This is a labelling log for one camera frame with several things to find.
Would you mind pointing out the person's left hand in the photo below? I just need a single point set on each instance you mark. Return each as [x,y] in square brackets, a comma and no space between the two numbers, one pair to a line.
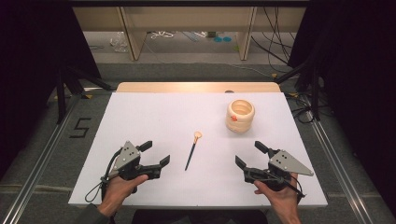
[120,189]

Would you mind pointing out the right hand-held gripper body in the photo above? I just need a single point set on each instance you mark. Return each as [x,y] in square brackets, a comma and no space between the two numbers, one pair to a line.
[286,161]

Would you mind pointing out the wooden table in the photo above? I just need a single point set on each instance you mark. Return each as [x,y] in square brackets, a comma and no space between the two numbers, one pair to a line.
[174,87]

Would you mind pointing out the clear plastic bag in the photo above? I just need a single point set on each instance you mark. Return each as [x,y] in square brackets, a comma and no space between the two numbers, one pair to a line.
[119,42]

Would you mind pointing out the cream ribbed pen holder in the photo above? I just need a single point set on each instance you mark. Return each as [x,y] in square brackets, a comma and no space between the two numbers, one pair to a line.
[239,119]

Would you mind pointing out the blue discs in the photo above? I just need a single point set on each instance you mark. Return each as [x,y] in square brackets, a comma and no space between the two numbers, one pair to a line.
[222,39]

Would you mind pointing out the metal floor rail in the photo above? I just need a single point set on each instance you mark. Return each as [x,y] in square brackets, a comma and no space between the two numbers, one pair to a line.
[37,168]
[336,161]

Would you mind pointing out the person's lap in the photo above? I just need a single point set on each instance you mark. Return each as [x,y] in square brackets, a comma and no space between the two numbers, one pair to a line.
[199,216]

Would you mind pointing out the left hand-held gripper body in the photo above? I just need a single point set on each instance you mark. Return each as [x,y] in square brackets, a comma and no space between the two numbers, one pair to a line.
[128,155]

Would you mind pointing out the white table board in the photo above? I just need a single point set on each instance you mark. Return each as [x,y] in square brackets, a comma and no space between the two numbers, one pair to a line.
[174,124]

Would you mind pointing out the person's right hand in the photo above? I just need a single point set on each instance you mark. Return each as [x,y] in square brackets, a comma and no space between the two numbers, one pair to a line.
[281,197]

